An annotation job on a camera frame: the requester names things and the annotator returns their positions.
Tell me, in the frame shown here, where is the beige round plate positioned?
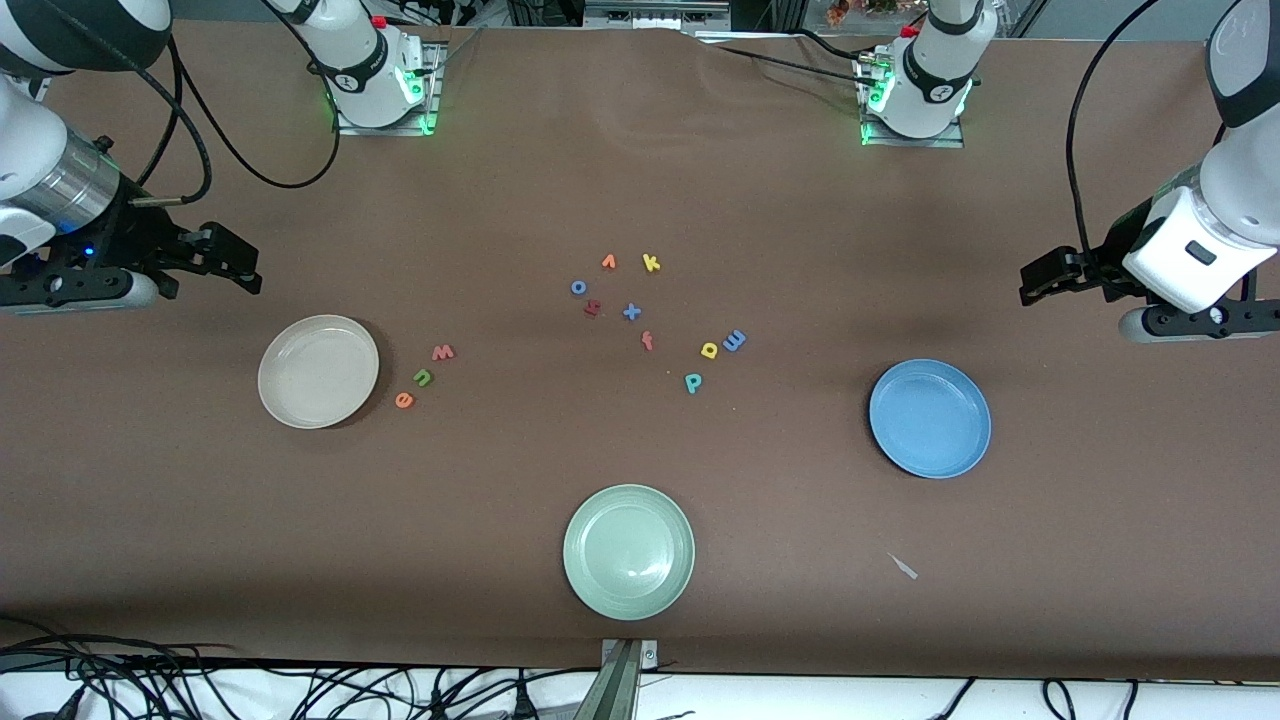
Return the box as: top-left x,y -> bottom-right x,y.
257,314 -> 381,431

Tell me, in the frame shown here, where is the blue round plate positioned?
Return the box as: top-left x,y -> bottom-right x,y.
868,358 -> 993,480

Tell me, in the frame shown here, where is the brown paper table cover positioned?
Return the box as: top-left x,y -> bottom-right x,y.
0,18 -> 1280,681

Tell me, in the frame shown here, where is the pale green round plate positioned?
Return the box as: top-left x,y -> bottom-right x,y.
562,484 -> 696,622

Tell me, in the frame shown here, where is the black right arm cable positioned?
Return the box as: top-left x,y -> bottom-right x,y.
125,0 -> 346,207

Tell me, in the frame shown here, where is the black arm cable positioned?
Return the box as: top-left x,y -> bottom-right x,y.
1066,0 -> 1136,296
125,0 -> 346,207

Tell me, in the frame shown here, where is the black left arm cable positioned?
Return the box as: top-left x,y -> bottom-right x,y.
1066,0 -> 1136,296

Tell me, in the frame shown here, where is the thin black base cable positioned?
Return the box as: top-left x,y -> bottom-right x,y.
700,38 -> 886,93

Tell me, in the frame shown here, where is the black cable tangle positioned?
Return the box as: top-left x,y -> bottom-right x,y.
0,618 -> 601,720

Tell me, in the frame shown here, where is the silver metal rail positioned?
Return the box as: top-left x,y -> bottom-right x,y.
583,0 -> 733,31

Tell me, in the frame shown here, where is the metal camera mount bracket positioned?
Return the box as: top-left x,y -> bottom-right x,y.
573,638 -> 661,720

